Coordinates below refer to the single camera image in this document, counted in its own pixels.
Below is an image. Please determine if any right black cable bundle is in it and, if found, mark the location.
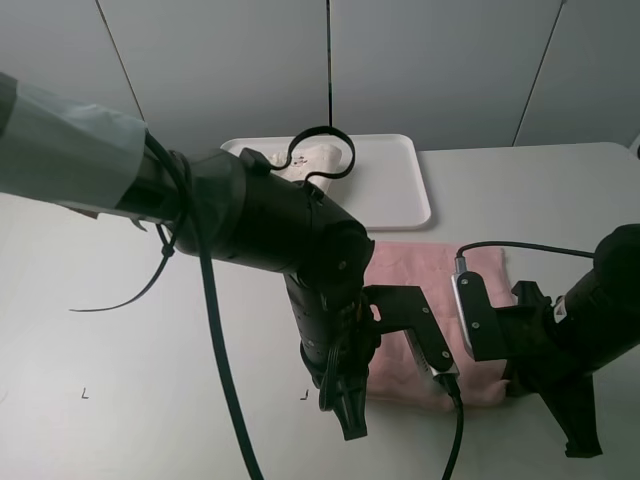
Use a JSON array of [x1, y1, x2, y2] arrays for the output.
[[453, 241, 601, 274]]

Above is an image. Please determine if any pink textured towel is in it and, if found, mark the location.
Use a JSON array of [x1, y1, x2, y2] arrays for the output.
[[362, 241, 519, 412]]

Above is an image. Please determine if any left black camera cable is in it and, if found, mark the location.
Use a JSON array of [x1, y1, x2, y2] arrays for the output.
[[144, 124, 466, 480]]

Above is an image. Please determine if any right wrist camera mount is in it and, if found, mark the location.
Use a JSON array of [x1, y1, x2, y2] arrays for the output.
[[452, 256, 507, 361]]

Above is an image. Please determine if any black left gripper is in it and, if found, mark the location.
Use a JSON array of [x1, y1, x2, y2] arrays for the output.
[[284, 272, 375, 441]]

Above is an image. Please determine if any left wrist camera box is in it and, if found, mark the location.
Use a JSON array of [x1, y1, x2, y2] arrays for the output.
[[364, 285, 459, 393]]

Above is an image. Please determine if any black cable tie tail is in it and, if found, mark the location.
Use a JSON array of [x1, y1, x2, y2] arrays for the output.
[[68, 222, 179, 315]]

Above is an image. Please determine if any white textured towel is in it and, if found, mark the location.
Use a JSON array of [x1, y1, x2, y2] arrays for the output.
[[266, 144, 342, 193]]

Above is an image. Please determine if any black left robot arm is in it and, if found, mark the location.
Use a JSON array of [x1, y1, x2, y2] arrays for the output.
[[1, 75, 374, 440]]

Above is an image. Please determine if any white rectangular plastic tray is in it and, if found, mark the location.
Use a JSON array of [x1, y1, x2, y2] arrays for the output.
[[219, 133, 433, 232]]

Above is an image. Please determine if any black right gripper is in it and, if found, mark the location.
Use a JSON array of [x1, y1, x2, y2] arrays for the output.
[[497, 280, 602, 458]]

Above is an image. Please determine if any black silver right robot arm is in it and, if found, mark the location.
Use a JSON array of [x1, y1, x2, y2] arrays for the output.
[[507, 224, 639, 458]]

